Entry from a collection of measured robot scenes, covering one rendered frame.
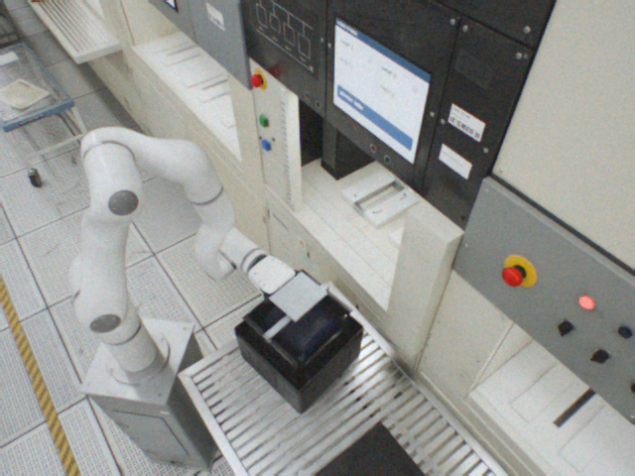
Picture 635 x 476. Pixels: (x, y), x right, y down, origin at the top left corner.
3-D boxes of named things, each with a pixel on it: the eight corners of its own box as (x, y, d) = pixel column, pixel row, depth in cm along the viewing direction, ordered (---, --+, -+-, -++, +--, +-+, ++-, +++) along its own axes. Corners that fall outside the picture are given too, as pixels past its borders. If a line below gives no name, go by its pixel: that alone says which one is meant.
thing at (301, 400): (301, 301, 166) (299, 273, 152) (362, 353, 153) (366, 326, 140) (239, 355, 153) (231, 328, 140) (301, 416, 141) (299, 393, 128)
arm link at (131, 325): (102, 352, 134) (67, 306, 116) (90, 301, 145) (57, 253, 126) (146, 334, 138) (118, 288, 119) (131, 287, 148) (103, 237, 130)
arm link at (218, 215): (178, 228, 111) (222, 291, 136) (229, 185, 116) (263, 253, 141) (157, 210, 116) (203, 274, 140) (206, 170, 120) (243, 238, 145)
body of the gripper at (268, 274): (271, 262, 140) (298, 284, 135) (244, 283, 135) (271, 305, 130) (269, 246, 134) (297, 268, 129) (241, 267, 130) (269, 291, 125)
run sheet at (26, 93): (-12, 95, 298) (-14, 93, 296) (21, 77, 310) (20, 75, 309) (20, 112, 287) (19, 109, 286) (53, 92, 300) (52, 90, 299)
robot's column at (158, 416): (147, 462, 206) (76, 392, 147) (170, 398, 223) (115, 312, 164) (210, 472, 203) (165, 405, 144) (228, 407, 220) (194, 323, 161)
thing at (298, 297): (304, 305, 160) (303, 247, 136) (349, 344, 152) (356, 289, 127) (248, 354, 149) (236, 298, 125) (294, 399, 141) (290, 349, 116)
